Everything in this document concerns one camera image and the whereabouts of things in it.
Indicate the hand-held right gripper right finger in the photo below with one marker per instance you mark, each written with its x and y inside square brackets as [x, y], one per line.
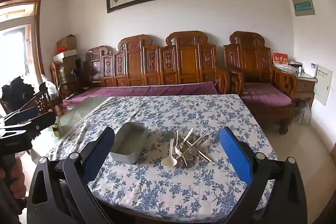
[236, 155]

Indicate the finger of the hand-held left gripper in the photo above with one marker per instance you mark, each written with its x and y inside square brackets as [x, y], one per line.
[26, 113]
[44, 120]

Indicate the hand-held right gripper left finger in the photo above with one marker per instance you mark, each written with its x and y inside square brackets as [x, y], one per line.
[98, 158]

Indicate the grey metal tin box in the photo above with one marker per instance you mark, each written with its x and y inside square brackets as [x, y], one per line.
[126, 155]

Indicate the light wooden chopstick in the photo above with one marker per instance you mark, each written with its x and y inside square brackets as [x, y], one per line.
[205, 157]
[200, 151]

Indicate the short white plastic spoon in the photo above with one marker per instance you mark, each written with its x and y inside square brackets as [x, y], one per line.
[167, 161]

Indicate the person's left hand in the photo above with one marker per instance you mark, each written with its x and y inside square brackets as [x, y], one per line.
[20, 176]

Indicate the small dark box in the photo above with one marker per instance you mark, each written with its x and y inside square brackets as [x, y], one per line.
[56, 130]

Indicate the black garment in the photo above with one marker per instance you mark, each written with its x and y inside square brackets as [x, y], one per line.
[15, 92]

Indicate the carved wooden chair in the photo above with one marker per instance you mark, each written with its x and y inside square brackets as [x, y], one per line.
[55, 77]

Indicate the green box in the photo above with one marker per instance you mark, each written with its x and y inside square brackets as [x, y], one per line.
[67, 77]

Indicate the blue floral tablecloth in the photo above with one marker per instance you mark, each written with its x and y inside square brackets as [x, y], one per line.
[183, 187]

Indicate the purple armchair cushion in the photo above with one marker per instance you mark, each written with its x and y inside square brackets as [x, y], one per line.
[265, 94]

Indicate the white flat box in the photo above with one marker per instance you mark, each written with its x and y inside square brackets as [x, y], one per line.
[65, 55]

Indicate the red ornament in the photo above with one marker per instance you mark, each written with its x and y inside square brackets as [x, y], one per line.
[59, 50]

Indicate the clear plastic bag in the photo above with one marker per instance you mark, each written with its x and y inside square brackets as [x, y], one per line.
[303, 112]

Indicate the brown cardboard box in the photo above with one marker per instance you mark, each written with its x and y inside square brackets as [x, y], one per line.
[67, 42]

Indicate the carved wooden armchair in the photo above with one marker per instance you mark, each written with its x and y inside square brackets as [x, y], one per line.
[252, 61]

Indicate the wooden side table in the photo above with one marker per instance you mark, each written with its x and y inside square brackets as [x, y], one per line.
[304, 86]

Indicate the red desk calendar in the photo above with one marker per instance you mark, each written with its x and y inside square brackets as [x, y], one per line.
[280, 58]

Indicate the carved wooden sofa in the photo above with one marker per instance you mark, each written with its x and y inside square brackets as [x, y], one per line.
[186, 56]

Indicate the wooden door frame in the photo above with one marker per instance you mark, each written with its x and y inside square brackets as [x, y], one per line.
[39, 29]

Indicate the white wall cabinet door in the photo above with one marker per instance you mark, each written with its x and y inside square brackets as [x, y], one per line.
[323, 85]

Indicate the grey wall panel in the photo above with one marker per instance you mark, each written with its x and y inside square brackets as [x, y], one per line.
[303, 5]

